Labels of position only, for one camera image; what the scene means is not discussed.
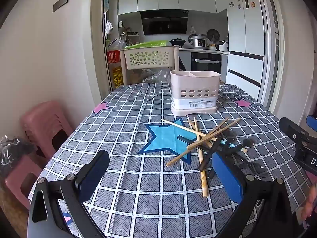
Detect silver pressure cooker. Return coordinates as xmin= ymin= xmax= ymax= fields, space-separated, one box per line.
xmin=190 ymin=34 xmax=207 ymax=49

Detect pink plastic stool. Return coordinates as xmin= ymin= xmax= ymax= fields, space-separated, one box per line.
xmin=20 ymin=101 xmax=74 ymax=159
xmin=4 ymin=157 xmax=44 ymax=210

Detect black built-in oven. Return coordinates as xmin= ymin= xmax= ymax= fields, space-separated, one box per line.
xmin=190 ymin=52 xmax=222 ymax=75

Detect grey wall panel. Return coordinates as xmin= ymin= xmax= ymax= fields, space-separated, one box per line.
xmin=52 ymin=0 xmax=70 ymax=12

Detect clear plastic bag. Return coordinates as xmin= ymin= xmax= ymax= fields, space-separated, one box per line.
xmin=142 ymin=68 xmax=172 ymax=84

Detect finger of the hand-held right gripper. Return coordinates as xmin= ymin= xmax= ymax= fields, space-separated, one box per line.
xmin=279 ymin=117 xmax=312 ymax=152
xmin=306 ymin=115 xmax=317 ymax=131

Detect green plastic tray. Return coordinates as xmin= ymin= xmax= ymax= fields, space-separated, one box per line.
xmin=124 ymin=41 xmax=167 ymax=50

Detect person's right hand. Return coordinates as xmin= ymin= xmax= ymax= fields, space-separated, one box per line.
xmin=301 ymin=183 xmax=317 ymax=225

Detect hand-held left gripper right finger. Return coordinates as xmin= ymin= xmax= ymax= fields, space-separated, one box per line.
xmin=211 ymin=151 xmax=296 ymax=238

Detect yellow packets bag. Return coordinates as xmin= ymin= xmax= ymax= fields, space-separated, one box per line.
xmin=112 ymin=65 xmax=124 ymax=86

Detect small black fan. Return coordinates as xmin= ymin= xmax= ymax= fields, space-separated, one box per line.
xmin=206 ymin=29 xmax=220 ymax=44

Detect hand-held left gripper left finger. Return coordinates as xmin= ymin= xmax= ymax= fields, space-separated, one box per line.
xmin=27 ymin=150 xmax=110 ymax=238

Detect white sliding door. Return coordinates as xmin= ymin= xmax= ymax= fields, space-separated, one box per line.
xmin=255 ymin=0 xmax=288 ymax=106

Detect red plastic basket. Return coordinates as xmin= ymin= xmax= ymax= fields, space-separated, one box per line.
xmin=107 ymin=50 xmax=122 ymax=64

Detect white refrigerator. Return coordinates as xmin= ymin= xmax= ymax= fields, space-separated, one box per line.
xmin=226 ymin=0 xmax=265 ymax=88

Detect black range hood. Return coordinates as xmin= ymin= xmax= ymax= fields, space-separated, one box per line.
xmin=140 ymin=9 xmax=189 ymax=36

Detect beige floral storage cart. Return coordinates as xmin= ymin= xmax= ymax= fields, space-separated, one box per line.
xmin=120 ymin=45 xmax=179 ymax=85

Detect beige plastic cutlery holder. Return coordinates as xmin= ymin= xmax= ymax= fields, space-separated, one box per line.
xmin=170 ymin=70 xmax=221 ymax=117

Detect crumpled black plastic bag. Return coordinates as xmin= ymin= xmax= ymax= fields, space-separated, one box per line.
xmin=0 ymin=136 xmax=35 ymax=177

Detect grey checked tablecloth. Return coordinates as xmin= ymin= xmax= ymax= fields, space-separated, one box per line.
xmin=28 ymin=83 xmax=317 ymax=238

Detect black wok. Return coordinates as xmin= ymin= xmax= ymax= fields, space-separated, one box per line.
xmin=169 ymin=38 xmax=186 ymax=48

